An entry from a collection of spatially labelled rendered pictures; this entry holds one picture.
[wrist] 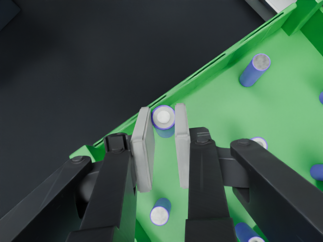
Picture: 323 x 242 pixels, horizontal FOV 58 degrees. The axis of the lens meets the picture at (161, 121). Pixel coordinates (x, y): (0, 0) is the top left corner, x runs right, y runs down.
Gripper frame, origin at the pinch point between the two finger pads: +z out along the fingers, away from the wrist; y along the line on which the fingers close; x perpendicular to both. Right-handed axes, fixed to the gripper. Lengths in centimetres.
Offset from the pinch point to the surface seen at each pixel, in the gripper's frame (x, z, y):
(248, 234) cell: -12.8, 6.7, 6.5
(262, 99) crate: -2.4, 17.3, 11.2
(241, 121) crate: -4.6, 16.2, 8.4
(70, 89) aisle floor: -6, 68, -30
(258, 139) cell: -4.3, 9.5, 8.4
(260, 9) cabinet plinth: 10, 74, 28
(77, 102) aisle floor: -10, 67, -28
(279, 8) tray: 9, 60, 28
